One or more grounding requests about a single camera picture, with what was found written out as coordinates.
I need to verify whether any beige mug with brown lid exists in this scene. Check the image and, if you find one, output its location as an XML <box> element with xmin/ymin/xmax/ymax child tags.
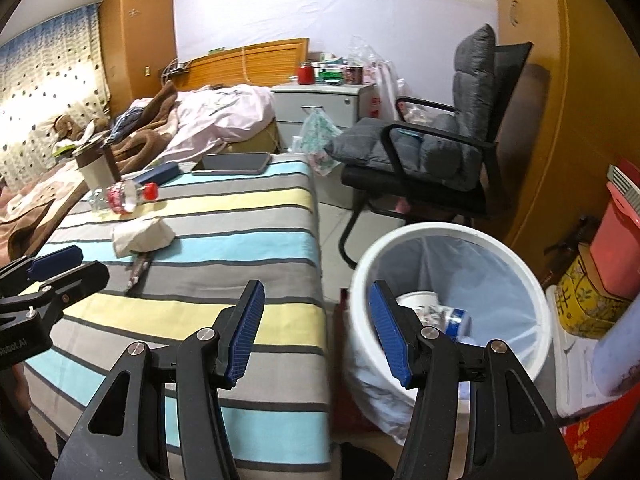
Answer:
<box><xmin>71</xmin><ymin>132</ymin><xmax>123</xmax><ymax>190</ymax></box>

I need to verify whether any patterned plastic bag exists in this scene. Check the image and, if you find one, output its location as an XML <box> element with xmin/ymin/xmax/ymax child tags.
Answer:
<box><xmin>292</xmin><ymin>105</ymin><xmax>346</xmax><ymax>176</ymax></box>

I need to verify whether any wooden headboard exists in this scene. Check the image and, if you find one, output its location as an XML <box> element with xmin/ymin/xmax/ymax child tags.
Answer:
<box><xmin>187</xmin><ymin>37</ymin><xmax>311</xmax><ymax>92</ymax></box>

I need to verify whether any brown stuffed toy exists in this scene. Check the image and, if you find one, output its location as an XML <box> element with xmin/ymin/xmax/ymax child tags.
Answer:
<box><xmin>50</xmin><ymin>114</ymin><xmax>108</xmax><ymax>143</ymax></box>

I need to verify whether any yellow patterned tin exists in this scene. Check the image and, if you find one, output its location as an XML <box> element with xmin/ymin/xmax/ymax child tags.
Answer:
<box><xmin>557</xmin><ymin>255</ymin><xmax>633</xmax><ymax>341</ymax></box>

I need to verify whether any crumpled printed wrapper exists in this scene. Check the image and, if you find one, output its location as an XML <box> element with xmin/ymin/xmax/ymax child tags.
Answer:
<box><xmin>125</xmin><ymin>251</ymin><xmax>154</xmax><ymax>291</ymax></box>

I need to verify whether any blue plaid cloth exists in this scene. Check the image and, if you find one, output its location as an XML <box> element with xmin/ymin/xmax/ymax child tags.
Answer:
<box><xmin>111</xmin><ymin>107</ymin><xmax>151</xmax><ymax>138</ymax></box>

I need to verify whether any red printed box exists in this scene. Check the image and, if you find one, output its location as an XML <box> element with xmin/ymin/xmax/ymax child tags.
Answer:
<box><xmin>560</xmin><ymin>400</ymin><xmax>633</xmax><ymax>480</ymax></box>

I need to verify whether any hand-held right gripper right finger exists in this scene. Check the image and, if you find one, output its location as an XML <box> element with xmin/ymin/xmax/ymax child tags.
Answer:
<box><xmin>367</xmin><ymin>280</ymin><xmax>576</xmax><ymax>480</ymax></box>

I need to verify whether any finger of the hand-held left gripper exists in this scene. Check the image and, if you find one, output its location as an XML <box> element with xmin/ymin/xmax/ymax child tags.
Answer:
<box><xmin>0</xmin><ymin>245</ymin><xmax>84</xmax><ymax>286</ymax></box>
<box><xmin>0</xmin><ymin>261</ymin><xmax>110</xmax><ymax>318</ymax></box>

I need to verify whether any crushed printed paper cup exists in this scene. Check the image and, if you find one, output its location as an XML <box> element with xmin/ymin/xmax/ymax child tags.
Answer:
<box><xmin>396</xmin><ymin>291</ymin><xmax>448</xmax><ymax>329</ymax></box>

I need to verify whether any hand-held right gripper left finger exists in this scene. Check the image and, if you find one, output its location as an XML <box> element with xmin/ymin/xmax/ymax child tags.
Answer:
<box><xmin>52</xmin><ymin>279</ymin><xmax>266</xmax><ymax>480</ymax></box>

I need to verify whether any grey chair cushion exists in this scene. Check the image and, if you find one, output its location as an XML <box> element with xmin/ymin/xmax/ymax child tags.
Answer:
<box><xmin>325</xmin><ymin>25</ymin><xmax>498</xmax><ymax>191</ymax></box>

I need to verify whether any blue case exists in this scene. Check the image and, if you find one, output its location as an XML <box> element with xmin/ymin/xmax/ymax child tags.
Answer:
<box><xmin>131</xmin><ymin>162</ymin><xmax>180</xmax><ymax>186</ymax></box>

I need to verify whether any brown fleece blanket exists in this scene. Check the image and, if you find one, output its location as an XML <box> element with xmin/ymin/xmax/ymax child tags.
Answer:
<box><xmin>0</xmin><ymin>80</ymin><xmax>181</xmax><ymax>261</ymax></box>

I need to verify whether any blue label plastic cup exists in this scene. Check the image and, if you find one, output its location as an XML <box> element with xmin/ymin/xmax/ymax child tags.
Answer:
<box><xmin>440</xmin><ymin>307</ymin><xmax>473</xmax><ymax>339</ymax></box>

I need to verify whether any grey nightstand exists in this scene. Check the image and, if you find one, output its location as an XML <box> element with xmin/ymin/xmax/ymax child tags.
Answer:
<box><xmin>271</xmin><ymin>82</ymin><xmax>376</xmax><ymax>153</ymax></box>

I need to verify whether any white round trash bin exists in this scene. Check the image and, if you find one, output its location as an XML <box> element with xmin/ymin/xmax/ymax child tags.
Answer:
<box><xmin>347</xmin><ymin>222</ymin><xmax>553</xmax><ymax>448</ymax></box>

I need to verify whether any striped tablecloth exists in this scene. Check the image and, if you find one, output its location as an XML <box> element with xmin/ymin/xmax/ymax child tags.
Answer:
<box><xmin>22</xmin><ymin>152</ymin><xmax>333</xmax><ymax>471</ymax></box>

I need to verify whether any red label plastic bottle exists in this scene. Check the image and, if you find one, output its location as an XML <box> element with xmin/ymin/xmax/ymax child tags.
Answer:
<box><xmin>89</xmin><ymin>180</ymin><xmax>160</xmax><ymax>216</ymax></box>

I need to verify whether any large wooden wardrobe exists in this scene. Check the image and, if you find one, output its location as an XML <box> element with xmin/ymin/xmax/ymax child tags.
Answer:
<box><xmin>497</xmin><ymin>0</ymin><xmax>640</xmax><ymax>261</ymax></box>

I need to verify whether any dark tablet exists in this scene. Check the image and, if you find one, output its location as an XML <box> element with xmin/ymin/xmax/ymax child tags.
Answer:
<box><xmin>191</xmin><ymin>152</ymin><xmax>272</xmax><ymax>176</ymax></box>

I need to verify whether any white storage container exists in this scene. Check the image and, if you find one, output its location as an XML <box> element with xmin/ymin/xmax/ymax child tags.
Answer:
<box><xmin>545</xmin><ymin>285</ymin><xmax>640</xmax><ymax>418</ymax></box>

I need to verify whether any white plastic bag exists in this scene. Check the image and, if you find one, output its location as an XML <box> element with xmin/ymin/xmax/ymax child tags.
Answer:
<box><xmin>372</xmin><ymin>60</ymin><xmax>401</xmax><ymax>121</ymax></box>

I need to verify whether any pink plastic box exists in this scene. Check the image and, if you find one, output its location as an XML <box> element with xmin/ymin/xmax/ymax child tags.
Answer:
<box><xmin>587</xmin><ymin>180</ymin><xmax>640</xmax><ymax>301</ymax></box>

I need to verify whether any heart print curtain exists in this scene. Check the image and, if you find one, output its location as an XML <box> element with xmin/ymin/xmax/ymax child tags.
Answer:
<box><xmin>0</xmin><ymin>2</ymin><xmax>111</xmax><ymax>186</ymax></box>

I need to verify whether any black office chair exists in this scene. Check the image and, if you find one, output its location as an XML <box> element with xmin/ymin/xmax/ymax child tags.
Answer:
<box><xmin>336</xmin><ymin>40</ymin><xmax>533</xmax><ymax>271</ymax></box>

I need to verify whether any tall wooden cabinet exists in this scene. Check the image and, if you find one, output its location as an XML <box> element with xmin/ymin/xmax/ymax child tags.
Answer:
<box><xmin>98</xmin><ymin>0</ymin><xmax>178</xmax><ymax>116</ymax></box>

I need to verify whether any clear plastic bag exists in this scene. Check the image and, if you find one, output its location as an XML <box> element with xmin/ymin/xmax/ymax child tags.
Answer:
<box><xmin>345</xmin><ymin>35</ymin><xmax>386</xmax><ymax>68</ymax></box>

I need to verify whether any crumpled white tissue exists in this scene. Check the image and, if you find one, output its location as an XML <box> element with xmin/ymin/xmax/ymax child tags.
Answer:
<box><xmin>112</xmin><ymin>217</ymin><xmax>176</xmax><ymax>259</ymax></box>

